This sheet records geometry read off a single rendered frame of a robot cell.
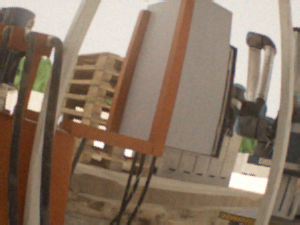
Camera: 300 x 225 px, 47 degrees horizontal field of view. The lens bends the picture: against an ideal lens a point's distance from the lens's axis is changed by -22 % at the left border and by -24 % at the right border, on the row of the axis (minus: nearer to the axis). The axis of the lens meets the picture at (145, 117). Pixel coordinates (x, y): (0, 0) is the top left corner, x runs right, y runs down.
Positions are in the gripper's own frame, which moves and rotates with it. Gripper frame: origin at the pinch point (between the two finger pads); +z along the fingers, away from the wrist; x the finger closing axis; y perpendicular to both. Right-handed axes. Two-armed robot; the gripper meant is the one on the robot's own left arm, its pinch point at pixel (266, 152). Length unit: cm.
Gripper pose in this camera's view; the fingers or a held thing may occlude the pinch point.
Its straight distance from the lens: 193.9
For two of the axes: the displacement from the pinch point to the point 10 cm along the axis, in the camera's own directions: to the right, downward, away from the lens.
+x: 4.3, 1.6, -8.9
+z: -6.1, 7.8, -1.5
